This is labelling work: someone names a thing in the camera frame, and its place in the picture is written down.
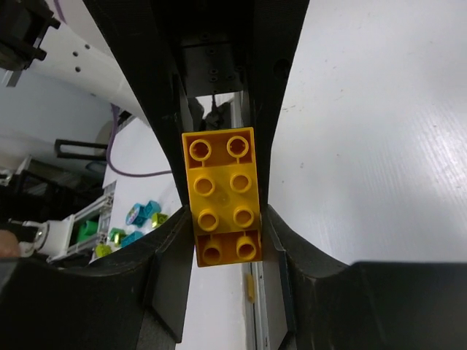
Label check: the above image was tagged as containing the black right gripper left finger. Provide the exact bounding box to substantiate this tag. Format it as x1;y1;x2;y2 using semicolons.
1;207;193;349

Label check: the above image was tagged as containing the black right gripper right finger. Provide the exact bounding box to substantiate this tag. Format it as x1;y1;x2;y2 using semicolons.
262;208;466;349

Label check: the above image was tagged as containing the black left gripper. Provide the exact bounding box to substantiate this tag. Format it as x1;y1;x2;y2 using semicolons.
84;0;309;210

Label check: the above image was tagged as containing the yellow two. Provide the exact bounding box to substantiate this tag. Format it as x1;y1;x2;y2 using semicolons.
182;127;262;268

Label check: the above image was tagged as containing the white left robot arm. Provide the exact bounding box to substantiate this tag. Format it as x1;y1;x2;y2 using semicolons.
1;1;309;210

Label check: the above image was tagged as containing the pile of coloured blocks background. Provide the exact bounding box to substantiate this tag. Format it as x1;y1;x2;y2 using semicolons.
69;201;169;258

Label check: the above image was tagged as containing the aluminium rail front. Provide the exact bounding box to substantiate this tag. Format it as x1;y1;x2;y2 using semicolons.
242;262;269;349

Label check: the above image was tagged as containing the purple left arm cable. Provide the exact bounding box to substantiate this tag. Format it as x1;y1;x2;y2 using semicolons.
105;104;172;179

